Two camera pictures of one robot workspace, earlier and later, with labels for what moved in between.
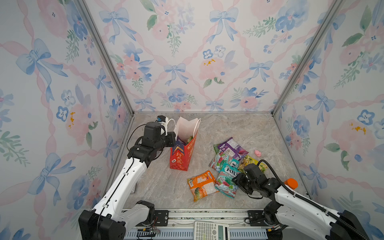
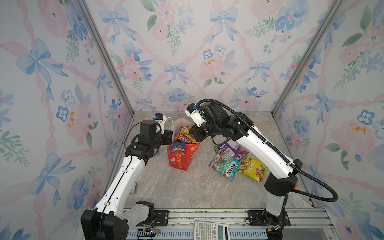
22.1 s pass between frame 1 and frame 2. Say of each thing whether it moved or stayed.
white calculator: stayed
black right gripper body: moved
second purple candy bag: stayed
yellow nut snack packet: stayed
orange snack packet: moved
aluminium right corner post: stayed
